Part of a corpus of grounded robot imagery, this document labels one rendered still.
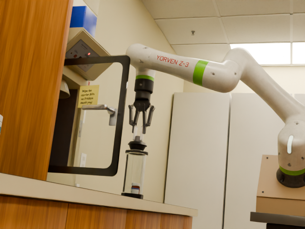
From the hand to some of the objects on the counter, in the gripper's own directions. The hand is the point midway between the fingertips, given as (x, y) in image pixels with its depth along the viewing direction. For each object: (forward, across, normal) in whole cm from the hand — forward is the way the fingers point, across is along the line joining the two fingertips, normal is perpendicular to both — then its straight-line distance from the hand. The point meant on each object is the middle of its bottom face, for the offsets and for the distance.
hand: (138, 133), depth 207 cm
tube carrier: (+30, 0, 0) cm, 30 cm away
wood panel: (+32, +29, +69) cm, 81 cm away
